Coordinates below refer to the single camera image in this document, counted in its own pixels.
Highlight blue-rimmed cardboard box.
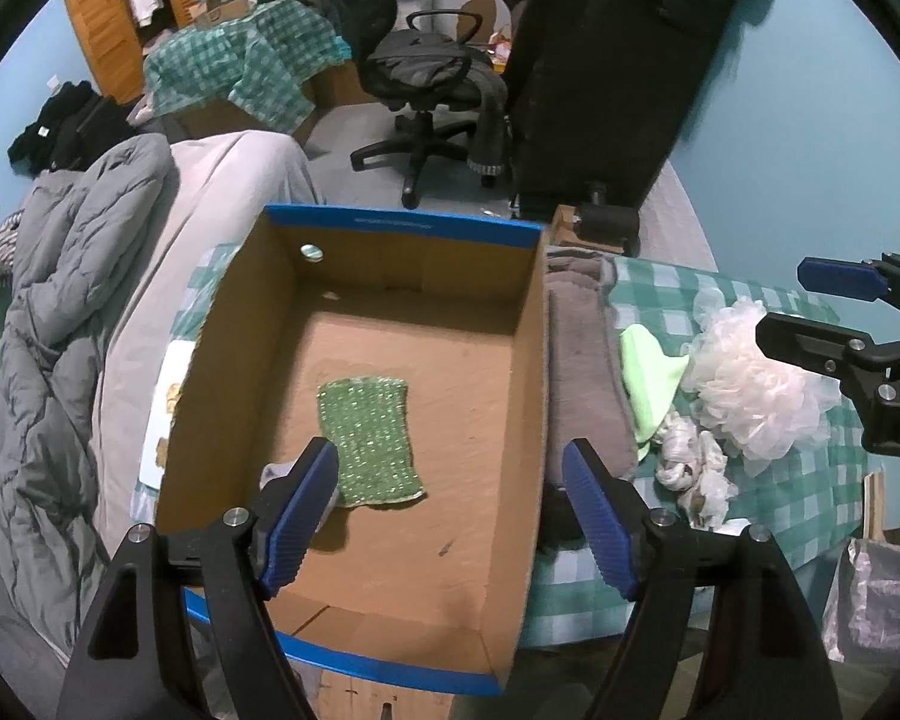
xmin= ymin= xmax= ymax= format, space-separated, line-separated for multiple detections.
xmin=154 ymin=202 xmax=552 ymax=697

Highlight crumpled white patterned cloth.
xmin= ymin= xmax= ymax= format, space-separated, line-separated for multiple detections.
xmin=656 ymin=416 xmax=741 ymax=527

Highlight pile of black clothes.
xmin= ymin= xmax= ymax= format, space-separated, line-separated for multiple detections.
xmin=7 ymin=79 xmax=149 ymax=173

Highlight grey quilt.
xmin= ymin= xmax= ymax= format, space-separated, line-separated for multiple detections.
xmin=0 ymin=133 xmax=175 ymax=650

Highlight wooden plank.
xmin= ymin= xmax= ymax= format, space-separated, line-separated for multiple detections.
xmin=862 ymin=465 xmax=887 ymax=542

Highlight wooden wardrobe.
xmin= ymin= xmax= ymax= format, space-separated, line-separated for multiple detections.
xmin=61 ymin=0 xmax=235 ymax=107

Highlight green checkered tablecloth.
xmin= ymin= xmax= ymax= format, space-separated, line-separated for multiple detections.
xmin=195 ymin=242 xmax=872 ymax=650

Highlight black cylinder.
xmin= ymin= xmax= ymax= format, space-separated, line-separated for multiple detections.
xmin=574 ymin=181 xmax=641 ymax=256

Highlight black office chair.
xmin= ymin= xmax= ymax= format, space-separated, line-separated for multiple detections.
xmin=326 ymin=0 xmax=512 ymax=209

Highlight white printed paper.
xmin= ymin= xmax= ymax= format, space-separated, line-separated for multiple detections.
xmin=139 ymin=340 xmax=197 ymax=490

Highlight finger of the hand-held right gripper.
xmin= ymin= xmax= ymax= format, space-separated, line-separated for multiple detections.
xmin=756 ymin=311 xmax=900 ymax=410
xmin=798 ymin=251 xmax=900 ymax=316

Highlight grey-brown towel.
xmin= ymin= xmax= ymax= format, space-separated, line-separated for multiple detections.
xmin=544 ymin=246 xmax=638 ymax=482

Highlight black hanging coat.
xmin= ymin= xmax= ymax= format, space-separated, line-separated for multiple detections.
xmin=501 ymin=0 xmax=771 ymax=220

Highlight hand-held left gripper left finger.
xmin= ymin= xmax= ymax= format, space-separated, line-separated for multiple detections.
xmin=56 ymin=436 xmax=342 ymax=720

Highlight large cardboard box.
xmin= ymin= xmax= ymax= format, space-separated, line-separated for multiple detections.
xmin=166 ymin=60 xmax=372 ymax=142

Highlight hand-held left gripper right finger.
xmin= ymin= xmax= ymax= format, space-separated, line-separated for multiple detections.
xmin=561 ymin=439 xmax=845 ymax=720

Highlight light green cloth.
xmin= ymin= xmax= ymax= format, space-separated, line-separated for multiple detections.
xmin=619 ymin=324 xmax=691 ymax=460

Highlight grey knit sweater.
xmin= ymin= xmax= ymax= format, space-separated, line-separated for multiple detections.
xmin=465 ymin=52 xmax=512 ymax=175

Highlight bed with grey sheet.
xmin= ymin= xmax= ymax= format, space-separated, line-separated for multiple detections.
xmin=90 ymin=131 xmax=325 ymax=541

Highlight clear plastic bag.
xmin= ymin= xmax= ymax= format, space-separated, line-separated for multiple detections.
xmin=821 ymin=536 xmax=900 ymax=665

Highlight white bath pouf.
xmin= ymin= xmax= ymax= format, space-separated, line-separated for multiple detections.
xmin=681 ymin=298 xmax=842 ymax=478

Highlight small cardboard box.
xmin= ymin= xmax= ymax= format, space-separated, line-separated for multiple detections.
xmin=551 ymin=204 xmax=593 ymax=248

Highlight green scouring cloth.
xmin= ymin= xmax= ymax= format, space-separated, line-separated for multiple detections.
xmin=316 ymin=377 xmax=428 ymax=509

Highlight green checkered cloth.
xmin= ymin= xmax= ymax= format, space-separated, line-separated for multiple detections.
xmin=144 ymin=0 xmax=344 ymax=130

